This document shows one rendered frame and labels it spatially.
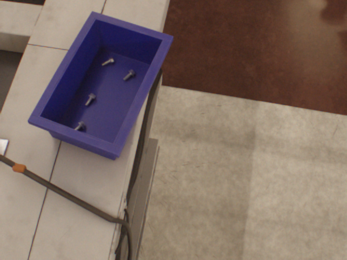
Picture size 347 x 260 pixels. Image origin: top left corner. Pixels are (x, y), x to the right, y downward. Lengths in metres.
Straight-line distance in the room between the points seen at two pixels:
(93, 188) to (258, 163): 1.05
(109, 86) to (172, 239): 0.86
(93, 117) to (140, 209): 0.43
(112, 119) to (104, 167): 0.09
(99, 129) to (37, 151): 0.11
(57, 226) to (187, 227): 0.91
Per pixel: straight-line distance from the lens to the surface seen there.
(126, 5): 0.95
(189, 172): 1.67
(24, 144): 0.81
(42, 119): 0.73
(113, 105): 0.81
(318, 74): 1.99
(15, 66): 0.97
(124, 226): 0.74
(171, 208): 1.62
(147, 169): 1.21
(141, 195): 1.19
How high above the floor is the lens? 1.55
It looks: 61 degrees down
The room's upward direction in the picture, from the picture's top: 6 degrees clockwise
